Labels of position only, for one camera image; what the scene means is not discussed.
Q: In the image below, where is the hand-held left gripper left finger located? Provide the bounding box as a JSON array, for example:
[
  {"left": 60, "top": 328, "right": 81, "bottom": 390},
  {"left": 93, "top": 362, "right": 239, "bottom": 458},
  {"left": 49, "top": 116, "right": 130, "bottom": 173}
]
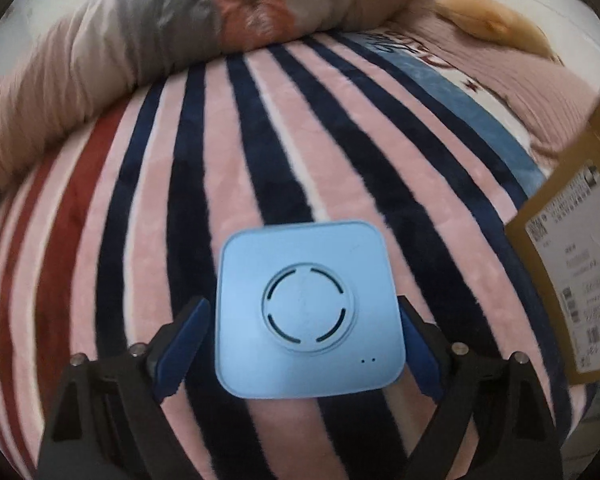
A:
[{"left": 36, "top": 296, "right": 212, "bottom": 480}]

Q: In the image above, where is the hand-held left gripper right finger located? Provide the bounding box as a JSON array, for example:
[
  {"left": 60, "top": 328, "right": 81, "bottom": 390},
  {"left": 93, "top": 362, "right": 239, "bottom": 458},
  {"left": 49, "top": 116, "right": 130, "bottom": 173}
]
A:
[{"left": 397, "top": 295, "right": 565, "bottom": 480}]

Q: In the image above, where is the light blue square device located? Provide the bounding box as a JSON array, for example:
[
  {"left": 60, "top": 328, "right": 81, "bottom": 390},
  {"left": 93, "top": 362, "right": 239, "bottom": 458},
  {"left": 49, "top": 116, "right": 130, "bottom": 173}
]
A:
[{"left": 215, "top": 220, "right": 407, "bottom": 400}]

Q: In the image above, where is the cardboard box with shipping label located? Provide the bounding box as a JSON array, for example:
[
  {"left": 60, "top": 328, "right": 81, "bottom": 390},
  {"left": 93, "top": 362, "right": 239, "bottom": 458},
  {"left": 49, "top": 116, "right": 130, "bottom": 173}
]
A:
[{"left": 504, "top": 62, "right": 600, "bottom": 387}]

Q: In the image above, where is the striped fleece blanket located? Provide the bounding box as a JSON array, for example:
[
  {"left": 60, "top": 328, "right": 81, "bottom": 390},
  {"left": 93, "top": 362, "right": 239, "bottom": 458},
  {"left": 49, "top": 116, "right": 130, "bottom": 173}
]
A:
[{"left": 0, "top": 30, "right": 588, "bottom": 480}]

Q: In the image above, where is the pink knitted blanket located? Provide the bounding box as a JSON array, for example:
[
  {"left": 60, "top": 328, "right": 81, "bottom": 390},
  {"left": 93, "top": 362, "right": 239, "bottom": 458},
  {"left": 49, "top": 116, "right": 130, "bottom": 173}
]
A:
[{"left": 405, "top": 0, "right": 600, "bottom": 176}]

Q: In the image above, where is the rolled patchwork quilt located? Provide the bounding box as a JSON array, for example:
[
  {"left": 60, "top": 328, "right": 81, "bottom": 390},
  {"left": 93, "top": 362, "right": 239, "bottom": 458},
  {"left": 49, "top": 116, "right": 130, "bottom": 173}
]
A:
[{"left": 0, "top": 0, "right": 431, "bottom": 191}]

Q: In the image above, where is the tan plush toy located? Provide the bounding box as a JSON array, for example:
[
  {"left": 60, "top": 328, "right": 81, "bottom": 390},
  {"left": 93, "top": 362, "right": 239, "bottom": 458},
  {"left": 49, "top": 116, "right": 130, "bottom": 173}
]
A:
[{"left": 436, "top": 0, "right": 566, "bottom": 63}]

